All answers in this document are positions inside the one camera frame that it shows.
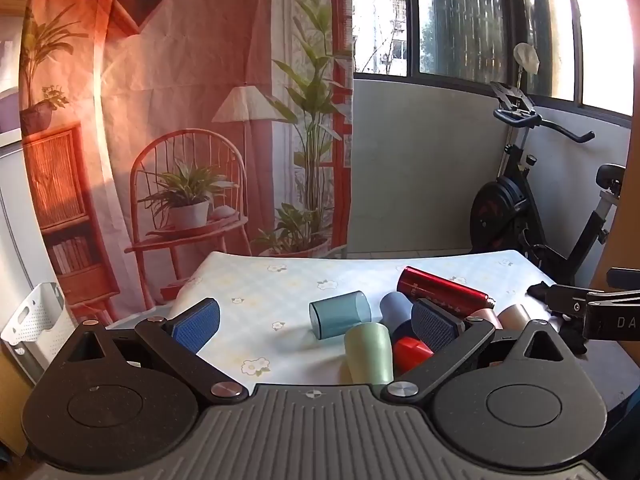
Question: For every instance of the white perforated basket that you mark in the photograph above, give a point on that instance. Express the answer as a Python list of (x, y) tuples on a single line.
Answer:
[(35, 321)]

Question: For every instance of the black exercise bike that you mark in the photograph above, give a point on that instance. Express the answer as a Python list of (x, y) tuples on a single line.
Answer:
[(500, 205)]

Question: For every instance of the brown wooden board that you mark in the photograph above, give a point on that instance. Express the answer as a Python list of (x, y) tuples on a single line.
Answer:
[(627, 240)]

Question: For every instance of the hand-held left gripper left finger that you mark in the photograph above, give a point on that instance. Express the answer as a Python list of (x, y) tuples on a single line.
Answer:
[(196, 326)]

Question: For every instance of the black cloth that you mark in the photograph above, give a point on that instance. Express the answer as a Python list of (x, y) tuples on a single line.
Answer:
[(573, 338)]

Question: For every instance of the dark window frame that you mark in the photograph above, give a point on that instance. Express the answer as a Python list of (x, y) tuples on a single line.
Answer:
[(411, 20)]

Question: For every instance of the pale green cup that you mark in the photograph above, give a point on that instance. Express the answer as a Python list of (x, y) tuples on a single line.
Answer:
[(368, 355)]

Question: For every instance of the blue-grey cup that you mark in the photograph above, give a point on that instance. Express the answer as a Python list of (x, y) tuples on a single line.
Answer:
[(395, 310)]

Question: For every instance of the printed room backdrop cloth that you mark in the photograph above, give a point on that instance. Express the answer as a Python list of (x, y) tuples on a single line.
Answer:
[(200, 85)]

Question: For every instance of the red metal bottle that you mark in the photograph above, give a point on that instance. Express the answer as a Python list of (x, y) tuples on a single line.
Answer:
[(435, 285)]

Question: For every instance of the translucent teal cup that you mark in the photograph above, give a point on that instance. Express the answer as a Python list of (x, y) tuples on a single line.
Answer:
[(340, 315)]

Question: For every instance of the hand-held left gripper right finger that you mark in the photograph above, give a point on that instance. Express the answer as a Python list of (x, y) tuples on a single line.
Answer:
[(434, 324)]

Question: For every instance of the pink cup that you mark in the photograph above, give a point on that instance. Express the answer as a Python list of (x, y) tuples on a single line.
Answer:
[(484, 318)]

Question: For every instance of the beige cup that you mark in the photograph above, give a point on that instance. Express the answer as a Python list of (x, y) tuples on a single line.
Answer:
[(515, 315)]

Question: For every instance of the floral tablecloth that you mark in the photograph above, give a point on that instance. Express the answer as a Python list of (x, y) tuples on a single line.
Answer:
[(280, 290)]

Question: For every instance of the red cup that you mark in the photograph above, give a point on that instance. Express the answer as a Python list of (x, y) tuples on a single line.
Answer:
[(410, 352)]

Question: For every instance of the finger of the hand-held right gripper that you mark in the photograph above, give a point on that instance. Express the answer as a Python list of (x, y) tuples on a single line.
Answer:
[(625, 277), (570, 299)]

